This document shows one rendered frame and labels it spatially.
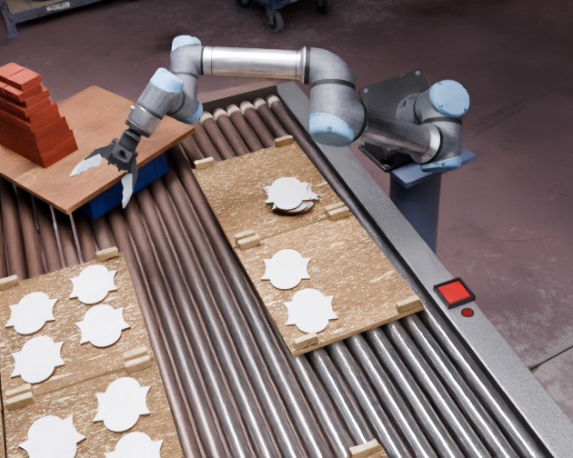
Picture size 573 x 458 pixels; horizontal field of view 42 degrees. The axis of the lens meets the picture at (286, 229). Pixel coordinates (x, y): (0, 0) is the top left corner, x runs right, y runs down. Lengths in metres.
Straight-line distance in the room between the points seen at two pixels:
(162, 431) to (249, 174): 0.93
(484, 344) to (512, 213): 1.90
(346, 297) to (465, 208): 1.86
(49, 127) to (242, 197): 0.59
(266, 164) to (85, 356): 0.86
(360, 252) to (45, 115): 0.98
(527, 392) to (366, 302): 0.43
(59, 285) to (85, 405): 0.42
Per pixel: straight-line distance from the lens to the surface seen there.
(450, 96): 2.23
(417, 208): 2.53
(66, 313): 1.98
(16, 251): 2.26
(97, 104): 2.59
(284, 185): 2.17
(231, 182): 2.28
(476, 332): 1.84
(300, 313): 1.83
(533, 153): 4.08
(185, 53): 2.00
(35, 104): 2.26
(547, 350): 3.07
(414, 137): 2.11
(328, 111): 1.91
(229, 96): 2.69
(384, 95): 2.40
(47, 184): 2.26
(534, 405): 1.73
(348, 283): 1.91
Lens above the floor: 2.27
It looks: 40 degrees down
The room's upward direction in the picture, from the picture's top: 6 degrees counter-clockwise
